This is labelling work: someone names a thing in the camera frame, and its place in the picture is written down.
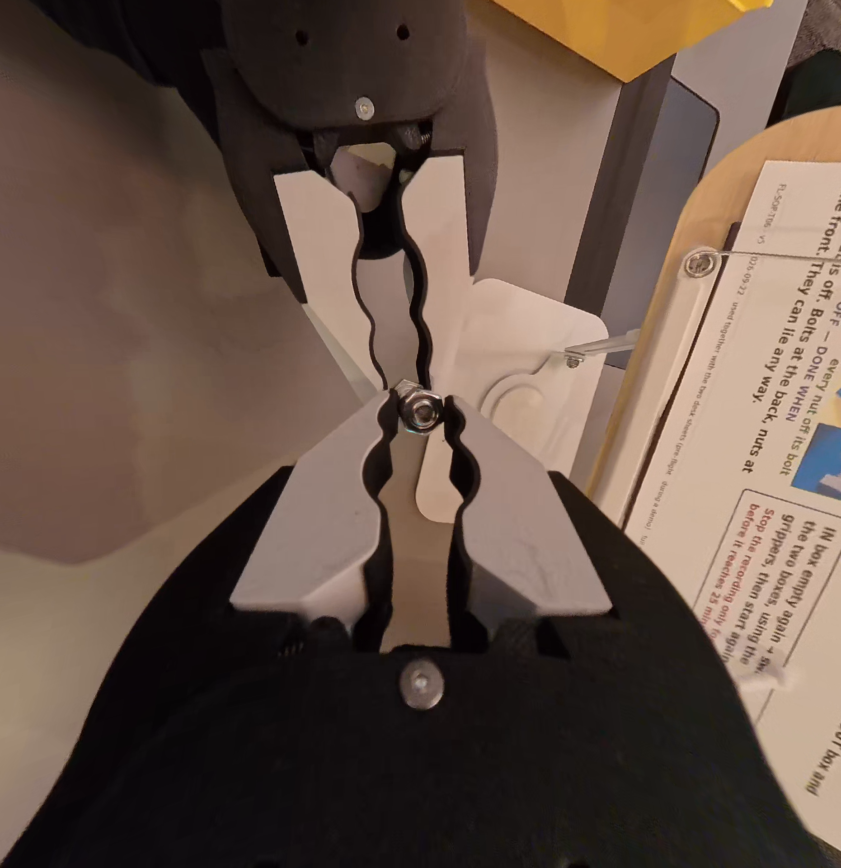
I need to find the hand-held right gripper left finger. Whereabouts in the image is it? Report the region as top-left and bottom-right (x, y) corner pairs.
(229, 390), (395, 622)

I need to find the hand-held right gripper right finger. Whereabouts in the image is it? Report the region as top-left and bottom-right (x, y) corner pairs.
(442, 395), (615, 619)

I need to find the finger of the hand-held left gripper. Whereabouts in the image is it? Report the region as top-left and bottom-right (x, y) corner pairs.
(274, 170), (394, 408)
(395, 153), (477, 392)

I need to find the silver hex nut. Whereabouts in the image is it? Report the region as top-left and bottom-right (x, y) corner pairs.
(396, 392), (444, 435)

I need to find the silver hex bolt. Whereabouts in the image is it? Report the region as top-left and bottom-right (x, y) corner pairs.
(393, 378), (440, 425)

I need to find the white sheet clip bar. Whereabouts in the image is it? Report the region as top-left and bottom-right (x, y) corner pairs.
(618, 247), (726, 537)

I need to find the white stand strut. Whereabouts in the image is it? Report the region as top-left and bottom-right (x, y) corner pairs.
(564, 329), (643, 371)

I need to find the dark grey desk flap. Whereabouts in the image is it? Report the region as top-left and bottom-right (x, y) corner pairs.
(563, 75), (721, 371)

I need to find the wooden sheet board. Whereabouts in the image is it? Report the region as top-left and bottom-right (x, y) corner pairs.
(586, 105), (841, 868)

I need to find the printed instruction sheet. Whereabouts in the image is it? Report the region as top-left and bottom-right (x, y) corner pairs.
(624, 159), (841, 842)

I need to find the yellow plastic bin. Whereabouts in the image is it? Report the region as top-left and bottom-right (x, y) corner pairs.
(491, 0), (774, 84)

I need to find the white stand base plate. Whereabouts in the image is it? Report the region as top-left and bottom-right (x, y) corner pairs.
(413, 278), (608, 524)

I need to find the thin metal wire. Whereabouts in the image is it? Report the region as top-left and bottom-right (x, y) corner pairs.
(688, 247), (841, 271)

